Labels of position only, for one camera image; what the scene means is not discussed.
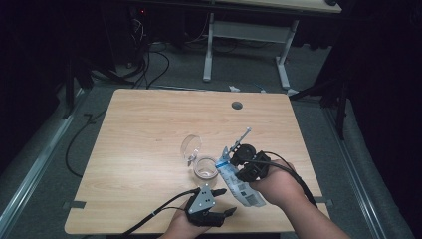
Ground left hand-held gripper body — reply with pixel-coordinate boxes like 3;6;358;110
184;183;225;228

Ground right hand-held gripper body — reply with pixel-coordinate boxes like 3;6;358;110
222;127;273;182

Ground white and blue milk carton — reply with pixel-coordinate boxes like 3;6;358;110
214;155;267;208

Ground clear glass jar with lid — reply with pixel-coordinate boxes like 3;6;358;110
179;133;219;187

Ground person's right hand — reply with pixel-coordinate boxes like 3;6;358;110
249;160;299;208

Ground person's left hand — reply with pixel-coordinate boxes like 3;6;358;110
158;208;213;239

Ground grey tape strip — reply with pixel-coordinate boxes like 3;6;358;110
313;196;333;207
63;200;88;210

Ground black metal stand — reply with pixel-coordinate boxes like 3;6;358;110
288;76;352;140
61;56;94;120

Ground dark computer case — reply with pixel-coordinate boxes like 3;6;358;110
103;3;150;68

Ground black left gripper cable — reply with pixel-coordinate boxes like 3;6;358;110
122;188;202;238

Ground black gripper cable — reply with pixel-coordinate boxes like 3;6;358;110
243;151;318;208
122;188;202;238

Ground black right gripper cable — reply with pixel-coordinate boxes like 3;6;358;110
243;151;318;208

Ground metal floor rail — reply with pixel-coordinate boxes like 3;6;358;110
322;106;389;239
0;88;88;233

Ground desk with white metal frame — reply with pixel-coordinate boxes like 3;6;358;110
202;0;343;92

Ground bundle of black cables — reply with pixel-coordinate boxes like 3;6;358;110
128;13;171;90

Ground thin black floor cable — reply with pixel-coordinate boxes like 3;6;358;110
65;109;108;178

